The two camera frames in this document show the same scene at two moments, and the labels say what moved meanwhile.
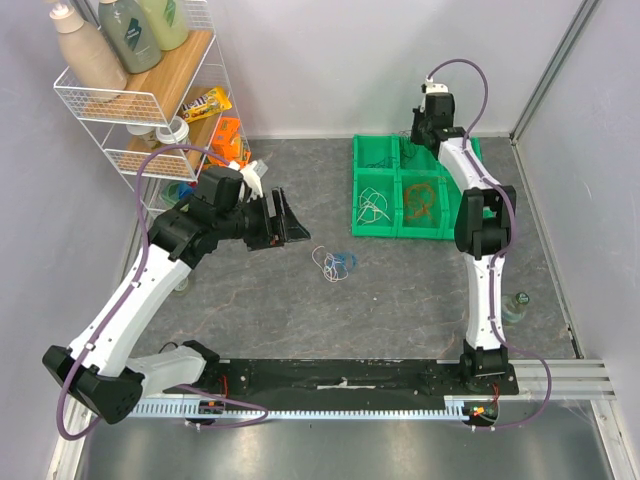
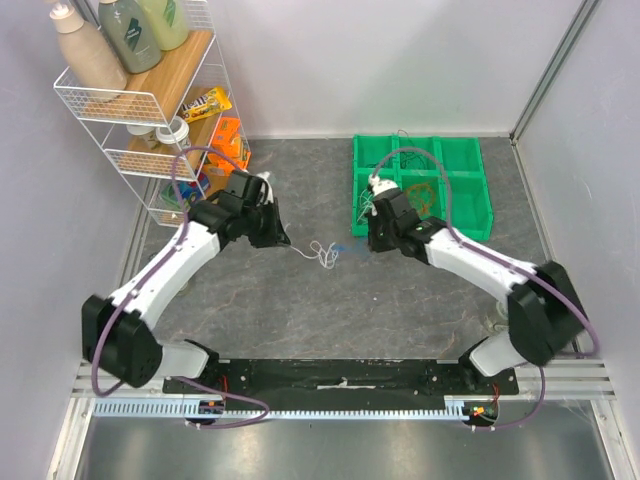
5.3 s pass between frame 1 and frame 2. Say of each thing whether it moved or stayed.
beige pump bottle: stayed
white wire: stayed
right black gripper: moved
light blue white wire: moved
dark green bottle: stayed
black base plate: stayed
